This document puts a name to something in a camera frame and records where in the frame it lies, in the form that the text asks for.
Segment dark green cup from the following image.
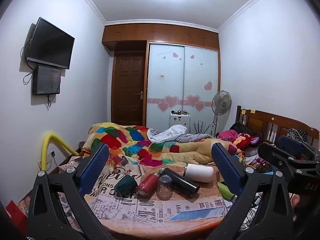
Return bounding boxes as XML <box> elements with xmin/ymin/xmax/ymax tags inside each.
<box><xmin>114</xmin><ymin>174</ymin><xmax>138</xmax><ymax>196</ymax></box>

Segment small black wall monitor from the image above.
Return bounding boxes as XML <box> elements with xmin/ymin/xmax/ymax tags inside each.
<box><xmin>32</xmin><ymin>65</ymin><xmax>62</xmax><ymax>96</ymax></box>

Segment black bag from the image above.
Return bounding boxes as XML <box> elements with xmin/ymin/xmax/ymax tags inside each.
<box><xmin>230</xmin><ymin>121</ymin><xmax>248</xmax><ymax>133</ymax></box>

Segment yellow foam tube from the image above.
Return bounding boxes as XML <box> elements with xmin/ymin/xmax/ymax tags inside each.
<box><xmin>40</xmin><ymin>132</ymin><xmax>79</xmax><ymax>172</ymax></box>

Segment grey white blanket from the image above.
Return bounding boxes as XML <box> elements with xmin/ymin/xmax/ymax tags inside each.
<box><xmin>147</xmin><ymin>124</ymin><xmax>213</xmax><ymax>143</ymax></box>

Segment dark dried twigs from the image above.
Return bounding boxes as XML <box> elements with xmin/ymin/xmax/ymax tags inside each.
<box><xmin>193</xmin><ymin>120</ymin><xmax>212</xmax><ymax>134</ymax></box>

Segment wooden bed headboard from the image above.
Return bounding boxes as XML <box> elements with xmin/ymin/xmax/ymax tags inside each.
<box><xmin>236</xmin><ymin>106</ymin><xmax>320</xmax><ymax>148</ymax></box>

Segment colourful patchwork quilt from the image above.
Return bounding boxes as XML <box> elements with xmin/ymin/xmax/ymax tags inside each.
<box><xmin>82</xmin><ymin>122</ymin><xmax>190</xmax><ymax>165</ymax></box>

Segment wall-mounted black television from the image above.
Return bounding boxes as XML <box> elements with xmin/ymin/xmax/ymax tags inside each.
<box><xmin>26</xmin><ymin>17</ymin><xmax>75</xmax><ymax>70</ymax></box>

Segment standing electric fan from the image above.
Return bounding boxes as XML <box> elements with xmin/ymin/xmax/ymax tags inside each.
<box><xmin>211</xmin><ymin>90</ymin><xmax>232</xmax><ymax>137</ymax></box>

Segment pink cloth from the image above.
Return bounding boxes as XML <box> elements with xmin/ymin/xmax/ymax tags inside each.
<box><xmin>217</xmin><ymin>129</ymin><xmax>239</xmax><ymax>140</ymax></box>

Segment brown wooden door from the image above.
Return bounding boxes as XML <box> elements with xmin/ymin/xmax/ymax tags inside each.
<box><xmin>112</xmin><ymin>51</ymin><xmax>146</xmax><ymax>127</ymax></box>

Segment black television cable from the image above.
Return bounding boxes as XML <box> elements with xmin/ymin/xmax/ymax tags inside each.
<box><xmin>23</xmin><ymin>39</ymin><xmax>34</xmax><ymax>85</ymax></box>

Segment clear glass cup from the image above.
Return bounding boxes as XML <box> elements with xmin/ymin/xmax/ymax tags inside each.
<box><xmin>157</xmin><ymin>175</ymin><xmax>173</xmax><ymax>200</ymax></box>

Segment person's right hand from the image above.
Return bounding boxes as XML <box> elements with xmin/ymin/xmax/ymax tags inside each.
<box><xmin>291</xmin><ymin>194</ymin><xmax>302</xmax><ymax>209</ymax></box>

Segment red bottle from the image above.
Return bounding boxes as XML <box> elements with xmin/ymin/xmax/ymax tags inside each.
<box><xmin>136</xmin><ymin>173</ymin><xmax>158</xmax><ymax>197</ymax></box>

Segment white thermos bottle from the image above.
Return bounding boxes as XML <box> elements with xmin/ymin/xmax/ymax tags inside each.
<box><xmin>184</xmin><ymin>163</ymin><xmax>214</xmax><ymax>182</ymax></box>

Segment wooden overhead cabinet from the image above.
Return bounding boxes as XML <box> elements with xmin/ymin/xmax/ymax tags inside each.
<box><xmin>102</xmin><ymin>23</ymin><xmax>220</xmax><ymax>53</ymax></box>

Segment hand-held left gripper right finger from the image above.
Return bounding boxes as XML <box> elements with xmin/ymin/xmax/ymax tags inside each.
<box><xmin>210</xmin><ymin>142</ymin><xmax>296</xmax><ymax>240</ymax></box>

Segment tan plush blanket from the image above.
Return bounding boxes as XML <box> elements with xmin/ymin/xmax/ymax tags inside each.
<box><xmin>150</xmin><ymin>137</ymin><xmax>243</xmax><ymax>165</ymax></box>

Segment small white cabinet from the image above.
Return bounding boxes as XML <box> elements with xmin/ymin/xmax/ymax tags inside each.
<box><xmin>169</xmin><ymin>112</ymin><xmax>192</xmax><ymax>133</ymax></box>

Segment newspaper print sheet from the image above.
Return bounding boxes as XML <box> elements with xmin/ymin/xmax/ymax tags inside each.
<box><xmin>17</xmin><ymin>155</ymin><xmax>240</xmax><ymax>235</ymax></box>

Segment frosted wardrobe door with hearts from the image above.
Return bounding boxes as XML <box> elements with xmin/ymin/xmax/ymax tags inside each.
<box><xmin>147</xmin><ymin>44</ymin><xmax>185</xmax><ymax>128</ymax></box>
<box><xmin>184</xmin><ymin>46</ymin><xmax>219</xmax><ymax>135</ymax></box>

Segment black polka dot cloth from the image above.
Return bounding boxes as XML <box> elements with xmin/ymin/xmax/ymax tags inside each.
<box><xmin>286</xmin><ymin>128</ymin><xmax>308</xmax><ymax>140</ymax></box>

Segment red plush toy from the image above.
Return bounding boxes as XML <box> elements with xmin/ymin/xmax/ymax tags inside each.
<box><xmin>234</xmin><ymin>133</ymin><xmax>260</xmax><ymax>149</ymax></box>

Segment red box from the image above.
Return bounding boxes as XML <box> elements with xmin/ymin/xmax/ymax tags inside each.
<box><xmin>5</xmin><ymin>200</ymin><xmax>28</xmax><ymax>233</ymax></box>

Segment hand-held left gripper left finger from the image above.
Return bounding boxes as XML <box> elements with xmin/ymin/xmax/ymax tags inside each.
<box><xmin>27</xmin><ymin>142</ymin><xmax>113</xmax><ymax>240</ymax></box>

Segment lime green bottle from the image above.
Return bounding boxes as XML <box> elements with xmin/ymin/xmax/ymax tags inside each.
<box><xmin>217</xmin><ymin>181</ymin><xmax>237</xmax><ymax>202</ymax></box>

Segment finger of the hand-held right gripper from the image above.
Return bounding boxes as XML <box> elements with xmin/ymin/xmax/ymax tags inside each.
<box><xmin>257</xmin><ymin>142</ymin><xmax>320</xmax><ymax>180</ymax></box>
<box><xmin>279</xmin><ymin>135</ymin><xmax>320</xmax><ymax>158</ymax></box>

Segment black thermos bottle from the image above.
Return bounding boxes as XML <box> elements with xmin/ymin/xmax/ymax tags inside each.
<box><xmin>158</xmin><ymin>167</ymin><xmax>200</xmax><ymax>192</ymax></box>

